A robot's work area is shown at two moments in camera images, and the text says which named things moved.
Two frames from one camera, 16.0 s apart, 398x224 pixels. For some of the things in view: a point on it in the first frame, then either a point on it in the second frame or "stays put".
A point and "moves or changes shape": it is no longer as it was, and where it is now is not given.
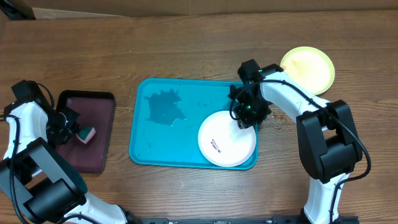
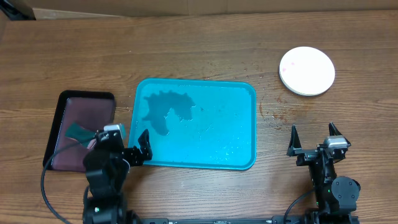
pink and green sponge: [86, 134] moves or changes shape
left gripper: [63, 138] to [136, 158]
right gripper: [248, 122] to [306, 156]
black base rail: [275, 219] stays put
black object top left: [17, 10] stays put
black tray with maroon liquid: [97, 109] stays put
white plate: [222, 142] to [306, 71]
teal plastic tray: [165, 116] stays put
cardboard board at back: [69, 9] stays put
